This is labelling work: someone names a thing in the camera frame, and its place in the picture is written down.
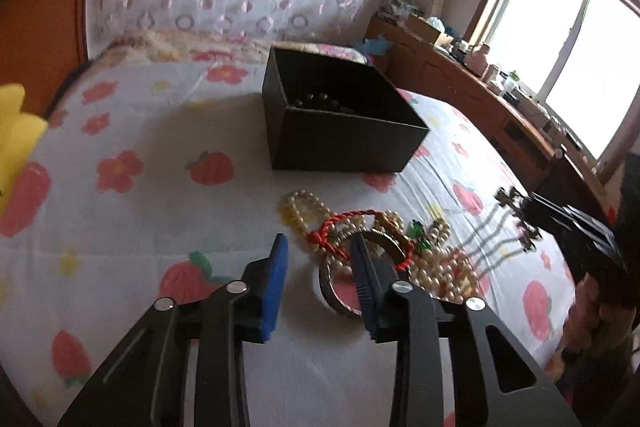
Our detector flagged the pink jug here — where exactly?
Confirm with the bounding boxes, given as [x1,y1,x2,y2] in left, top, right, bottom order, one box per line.
[467,43,494,76]

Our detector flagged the dark bead bracelet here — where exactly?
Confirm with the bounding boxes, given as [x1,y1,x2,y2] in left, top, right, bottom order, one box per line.
[292,92,362,114]

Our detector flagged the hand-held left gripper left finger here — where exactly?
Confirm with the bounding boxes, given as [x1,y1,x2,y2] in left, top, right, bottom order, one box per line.
[57,233,290,427]

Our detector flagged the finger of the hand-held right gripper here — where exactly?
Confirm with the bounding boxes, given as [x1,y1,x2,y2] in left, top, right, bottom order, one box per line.
[494,187,531,210]
[515,217,544,253]

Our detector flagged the green bead pendant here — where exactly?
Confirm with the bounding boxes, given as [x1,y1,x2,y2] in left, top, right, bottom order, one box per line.
[407,220,437,254]

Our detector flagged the person's right hand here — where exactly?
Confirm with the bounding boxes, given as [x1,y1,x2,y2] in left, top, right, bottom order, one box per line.
[562,278,637,359]

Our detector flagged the black jewelry box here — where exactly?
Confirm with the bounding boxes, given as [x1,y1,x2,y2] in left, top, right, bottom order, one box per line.
[262,46,430,174]

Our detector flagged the red cord bracelet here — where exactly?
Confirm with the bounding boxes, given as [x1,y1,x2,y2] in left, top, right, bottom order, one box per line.
[307,209,416,272]

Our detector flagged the gold bracelet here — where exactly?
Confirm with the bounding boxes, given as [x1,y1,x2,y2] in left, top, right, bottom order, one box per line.
[374,213,407,239]

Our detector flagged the wooden wardrobe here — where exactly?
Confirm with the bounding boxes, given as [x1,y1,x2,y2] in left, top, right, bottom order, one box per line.
[0,0,103,120]

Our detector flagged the yellow plush toy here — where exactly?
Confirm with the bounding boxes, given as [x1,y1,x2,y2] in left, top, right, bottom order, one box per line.
[0,83,49,214]

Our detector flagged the blue plastic bag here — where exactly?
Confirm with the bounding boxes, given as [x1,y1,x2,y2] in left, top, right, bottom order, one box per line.
[352,36,394,58]

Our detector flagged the wooden cabinet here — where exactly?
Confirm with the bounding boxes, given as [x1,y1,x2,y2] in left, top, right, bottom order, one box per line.
[367,17,601,188]

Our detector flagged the floral quilt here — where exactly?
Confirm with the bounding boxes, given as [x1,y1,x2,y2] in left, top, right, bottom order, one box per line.
[95,29,369,66]

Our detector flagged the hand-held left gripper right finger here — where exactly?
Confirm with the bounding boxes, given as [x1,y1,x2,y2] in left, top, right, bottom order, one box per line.
[349,232,583,427]

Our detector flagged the stack of patterned packets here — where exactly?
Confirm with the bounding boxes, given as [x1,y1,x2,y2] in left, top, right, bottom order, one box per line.
[377,0,424,20]

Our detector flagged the metallic bangle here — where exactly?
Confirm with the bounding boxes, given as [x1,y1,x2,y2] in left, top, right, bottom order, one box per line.
[318,229,417,319]

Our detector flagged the cardboard box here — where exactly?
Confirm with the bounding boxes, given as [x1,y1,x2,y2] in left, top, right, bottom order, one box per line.
[405,14,454,47]

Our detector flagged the window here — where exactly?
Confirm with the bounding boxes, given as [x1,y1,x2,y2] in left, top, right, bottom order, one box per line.
[470,0,640,178]

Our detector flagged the strawberry print bed sheet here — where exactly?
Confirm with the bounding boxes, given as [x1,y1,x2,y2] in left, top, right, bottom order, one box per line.
[0,54,582,427]

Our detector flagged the pearl necklace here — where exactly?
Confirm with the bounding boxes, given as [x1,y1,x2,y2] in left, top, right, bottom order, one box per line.
[277,189,368,258]
[407,222,482,304]

